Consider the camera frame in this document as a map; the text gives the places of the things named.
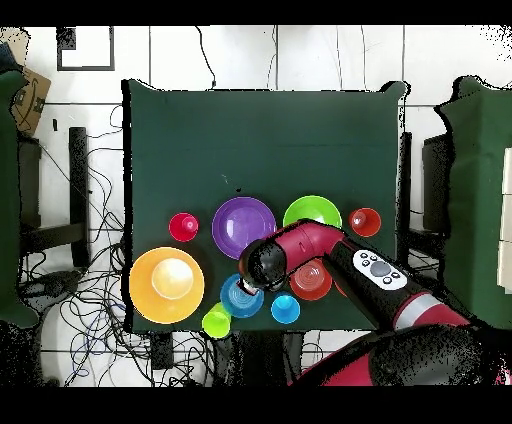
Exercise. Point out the blue bowl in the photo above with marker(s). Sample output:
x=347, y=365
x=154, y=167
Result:
x=236, y=302

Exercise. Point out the lime green cup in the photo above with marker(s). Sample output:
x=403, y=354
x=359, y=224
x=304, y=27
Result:
x=216, y=322

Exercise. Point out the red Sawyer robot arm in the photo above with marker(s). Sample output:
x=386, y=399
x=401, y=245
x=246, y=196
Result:
x=308, y=240

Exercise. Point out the blue cup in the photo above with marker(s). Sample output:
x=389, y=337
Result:
x=285, y=308

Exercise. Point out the purple bowl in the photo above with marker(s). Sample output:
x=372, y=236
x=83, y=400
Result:
x=240, y=224

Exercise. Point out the red cup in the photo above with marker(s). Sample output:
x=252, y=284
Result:
x=183, y=228

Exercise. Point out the green bowl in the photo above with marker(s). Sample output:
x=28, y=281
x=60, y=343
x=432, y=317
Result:
x=312, y=210

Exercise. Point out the large yellow bowl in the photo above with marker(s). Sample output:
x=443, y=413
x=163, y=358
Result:
x=144, y=288

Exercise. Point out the orange cup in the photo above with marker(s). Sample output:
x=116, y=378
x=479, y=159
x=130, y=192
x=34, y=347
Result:
x=366, y=224

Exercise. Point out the dark green tablecloth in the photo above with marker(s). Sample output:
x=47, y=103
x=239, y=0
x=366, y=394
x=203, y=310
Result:
x=240, y=132

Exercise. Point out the black chair base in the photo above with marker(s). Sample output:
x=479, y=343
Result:
x=52, y=284

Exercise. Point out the black metal stand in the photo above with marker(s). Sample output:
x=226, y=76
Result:
x=436, y=180
x=78, y=180

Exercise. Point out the green cloth covered table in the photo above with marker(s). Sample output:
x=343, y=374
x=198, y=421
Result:
x=8, y=200
x=480, y=160

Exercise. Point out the white box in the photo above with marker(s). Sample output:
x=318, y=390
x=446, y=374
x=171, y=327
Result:
x=508, y=172
x=506, y=268

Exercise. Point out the cardboard box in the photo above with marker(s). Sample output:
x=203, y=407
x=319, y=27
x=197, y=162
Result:
x=30, y=104

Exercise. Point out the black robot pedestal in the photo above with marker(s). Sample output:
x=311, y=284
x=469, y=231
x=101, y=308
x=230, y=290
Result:
x=224, y=360

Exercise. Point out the black square frame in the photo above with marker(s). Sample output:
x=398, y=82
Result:
x=86, y=68

